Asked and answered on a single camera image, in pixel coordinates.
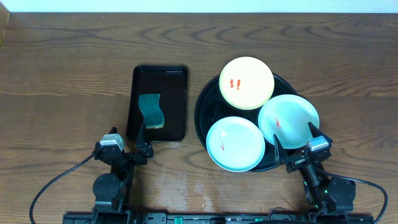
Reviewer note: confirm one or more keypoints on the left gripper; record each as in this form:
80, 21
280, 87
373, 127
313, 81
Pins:
125, 156

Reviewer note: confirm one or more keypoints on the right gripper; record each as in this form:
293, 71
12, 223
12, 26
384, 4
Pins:
280, 156

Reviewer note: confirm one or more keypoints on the light green plate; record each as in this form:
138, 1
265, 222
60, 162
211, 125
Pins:
235, 144
287, 117

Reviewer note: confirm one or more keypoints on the green yellow sponge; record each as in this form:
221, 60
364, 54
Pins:
149, 105

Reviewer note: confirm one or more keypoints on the light green plate front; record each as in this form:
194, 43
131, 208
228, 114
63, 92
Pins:
235, 144

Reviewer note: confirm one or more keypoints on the yellow plate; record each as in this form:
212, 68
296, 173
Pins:
246, 83

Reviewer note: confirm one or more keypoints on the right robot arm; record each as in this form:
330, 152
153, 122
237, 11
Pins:
331, 196

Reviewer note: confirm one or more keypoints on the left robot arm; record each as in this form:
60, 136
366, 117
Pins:
112, 190

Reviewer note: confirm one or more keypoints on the black rectangular tray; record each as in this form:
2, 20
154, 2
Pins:
169, 83

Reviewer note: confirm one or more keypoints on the black round tray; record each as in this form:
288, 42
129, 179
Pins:
211, 107

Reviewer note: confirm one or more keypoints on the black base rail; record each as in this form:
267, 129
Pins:
163, 218

